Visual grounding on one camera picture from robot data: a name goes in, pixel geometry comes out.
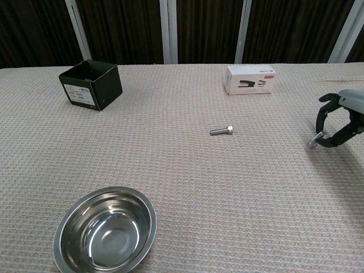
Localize grey metal frame post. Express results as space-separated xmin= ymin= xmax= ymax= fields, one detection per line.
xmin=159 ymin=0 xmax=179 ymax=64
xmin=329 ymin=0 xmax=364 ymax=64
xmin=234 ymin=0 xmax=253 ymax=64
xmin=64 ymin=0 xmax=93 ymax=61

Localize beige woven tablecloth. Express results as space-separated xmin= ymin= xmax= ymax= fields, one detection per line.
xmin=0 ymin=62 xmax=364 ymax=273

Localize white stapler box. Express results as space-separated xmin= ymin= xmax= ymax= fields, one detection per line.
xmin=226 ymin=64 xmax=276 ymax=96

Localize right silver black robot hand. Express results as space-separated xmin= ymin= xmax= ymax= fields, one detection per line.
xmin=315 ymin=89 xmax=364 ymax=148

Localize black open cardboard box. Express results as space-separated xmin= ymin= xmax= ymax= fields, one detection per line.
xmin=58 ymin=59 xmax=123 ymax=112

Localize stainless steel bowl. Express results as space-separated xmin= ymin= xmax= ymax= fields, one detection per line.
xmin=52 ymin=185 xmax=158 ymax=273

